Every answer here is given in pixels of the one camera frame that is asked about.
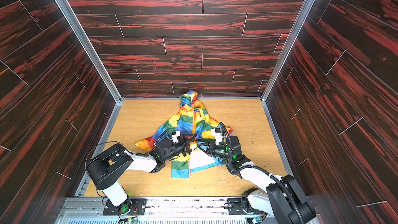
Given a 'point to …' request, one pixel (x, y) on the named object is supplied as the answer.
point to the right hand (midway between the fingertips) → (199, 144)
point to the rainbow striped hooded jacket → (192, 118)
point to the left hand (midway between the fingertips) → (198, 139)
